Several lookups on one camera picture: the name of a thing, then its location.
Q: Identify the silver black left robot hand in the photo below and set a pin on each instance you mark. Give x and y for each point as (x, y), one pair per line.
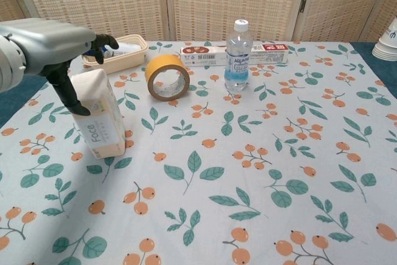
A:
(52, 47)

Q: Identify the white Face tissue pack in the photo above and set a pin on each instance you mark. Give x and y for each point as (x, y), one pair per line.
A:
(99, 113)

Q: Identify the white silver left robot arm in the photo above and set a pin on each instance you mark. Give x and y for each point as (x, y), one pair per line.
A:
(9, 66)

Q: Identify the teal table cover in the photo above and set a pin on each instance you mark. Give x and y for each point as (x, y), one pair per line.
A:
(18, 100)

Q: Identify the blue white tube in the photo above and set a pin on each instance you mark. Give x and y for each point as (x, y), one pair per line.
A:
(124, 47)

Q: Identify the beige plastic tray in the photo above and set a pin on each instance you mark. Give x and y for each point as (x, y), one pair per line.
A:
(127, 58)

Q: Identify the yellow tape roll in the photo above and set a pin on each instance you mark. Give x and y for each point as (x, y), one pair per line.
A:
(162, 66)

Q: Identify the long white red box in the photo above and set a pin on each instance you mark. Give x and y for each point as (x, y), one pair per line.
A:
(204, 55)

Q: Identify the woven folding screen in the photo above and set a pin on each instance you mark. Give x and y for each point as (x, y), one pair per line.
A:
(217, 1)

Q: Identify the clear water bottle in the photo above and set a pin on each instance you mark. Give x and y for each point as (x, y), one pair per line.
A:
(237, 66)

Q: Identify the floral leaf print tablecloth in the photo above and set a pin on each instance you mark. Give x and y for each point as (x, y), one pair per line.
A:
(217, 168)

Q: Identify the metal screen hinge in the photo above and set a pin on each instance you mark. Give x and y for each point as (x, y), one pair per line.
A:
(303, 2)

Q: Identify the stack of white paper cups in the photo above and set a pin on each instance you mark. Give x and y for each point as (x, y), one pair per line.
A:
(387, 46)

